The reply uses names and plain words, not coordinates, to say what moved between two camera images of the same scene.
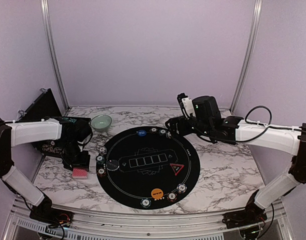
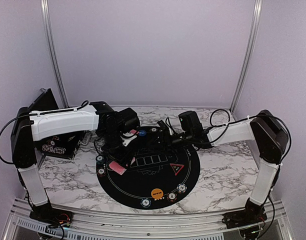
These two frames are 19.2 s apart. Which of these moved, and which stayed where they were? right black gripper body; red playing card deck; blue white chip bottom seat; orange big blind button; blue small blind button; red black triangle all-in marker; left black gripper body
Moved: right black gripper body; left black gripper body; red playing card deck
Stayed: blue small blind button; orange big blind button; blue white chip bottom seat; red black triangle all-in marker
